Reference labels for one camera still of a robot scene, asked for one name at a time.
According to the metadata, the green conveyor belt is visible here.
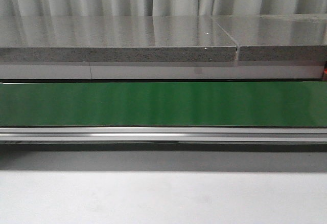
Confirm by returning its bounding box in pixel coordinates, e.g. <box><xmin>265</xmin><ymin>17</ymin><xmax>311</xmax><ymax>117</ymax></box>
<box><xmin>1</xmin><ymin>81</ymin><xmax>326</xmax><ymax>151</ymax></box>

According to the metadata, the grey speckled countertop right slab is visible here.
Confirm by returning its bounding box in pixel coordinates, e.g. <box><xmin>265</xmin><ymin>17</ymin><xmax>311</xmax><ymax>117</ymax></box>
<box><xmin>213</xmin><ymin>14</ymin><xmax>326</xmax><ymax>62</ymax></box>

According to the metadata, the grey speckled countertop slab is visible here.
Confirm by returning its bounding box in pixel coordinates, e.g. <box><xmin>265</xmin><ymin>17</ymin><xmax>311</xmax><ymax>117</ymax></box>
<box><xmin>213</xmin><ymin>14</ymin><xmax>326</xmax><ymax>62</ymax></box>
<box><xmin>1</xmin><ymin>16</ymin><xmax>237</xmax><ymax>63</ymax></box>

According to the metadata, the grey speckled countertop left slab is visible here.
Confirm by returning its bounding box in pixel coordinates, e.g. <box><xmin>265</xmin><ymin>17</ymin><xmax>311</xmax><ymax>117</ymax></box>
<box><xmin>1</xmin><ymin>16</ymin><xmax>237</xmax><ymax>63</ymax></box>

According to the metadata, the red plastic tray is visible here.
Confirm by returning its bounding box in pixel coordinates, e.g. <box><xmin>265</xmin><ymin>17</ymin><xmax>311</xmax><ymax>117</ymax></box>
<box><xmin>322</xmin><ymin>63</ymin><xmax>327</xmax><ymax>81</ymax></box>

